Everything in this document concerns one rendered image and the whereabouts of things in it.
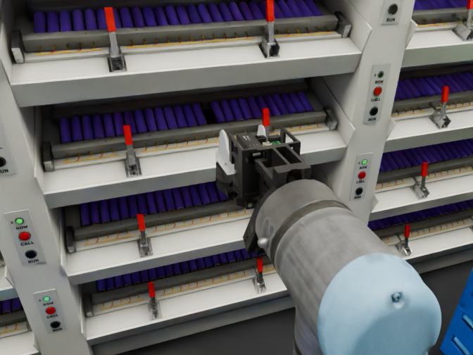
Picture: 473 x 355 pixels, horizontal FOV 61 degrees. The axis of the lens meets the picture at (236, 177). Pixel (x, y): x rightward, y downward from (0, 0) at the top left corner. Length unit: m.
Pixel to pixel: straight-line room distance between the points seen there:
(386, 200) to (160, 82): 0.65
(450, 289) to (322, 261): 1.10
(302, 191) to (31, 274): 0.63
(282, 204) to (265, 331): 0.81
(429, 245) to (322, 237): 0.99
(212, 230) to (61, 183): 0.34
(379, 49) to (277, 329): 0.74
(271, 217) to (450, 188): 0.88
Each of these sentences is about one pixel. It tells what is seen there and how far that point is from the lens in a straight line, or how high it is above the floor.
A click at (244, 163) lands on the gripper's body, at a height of 0.69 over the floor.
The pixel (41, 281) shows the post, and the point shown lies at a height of 0.32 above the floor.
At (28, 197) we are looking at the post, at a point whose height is 0.52.
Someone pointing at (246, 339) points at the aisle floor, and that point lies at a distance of 1.14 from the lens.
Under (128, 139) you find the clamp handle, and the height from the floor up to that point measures 0.59.
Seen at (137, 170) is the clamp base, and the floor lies 0.53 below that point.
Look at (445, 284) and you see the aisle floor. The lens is 1.42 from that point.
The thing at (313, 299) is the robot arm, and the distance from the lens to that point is 0.32.
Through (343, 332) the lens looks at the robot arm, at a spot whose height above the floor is 0.68.
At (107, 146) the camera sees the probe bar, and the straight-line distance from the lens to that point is 0.81.
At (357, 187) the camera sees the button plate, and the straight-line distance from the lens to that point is 0.97.
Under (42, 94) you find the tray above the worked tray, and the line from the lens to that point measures 0.71.
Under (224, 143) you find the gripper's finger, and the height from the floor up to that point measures 0.67.
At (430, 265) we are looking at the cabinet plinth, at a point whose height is 0.03.
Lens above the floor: 0.91
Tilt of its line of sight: 31 degrees down
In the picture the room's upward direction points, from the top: straight up
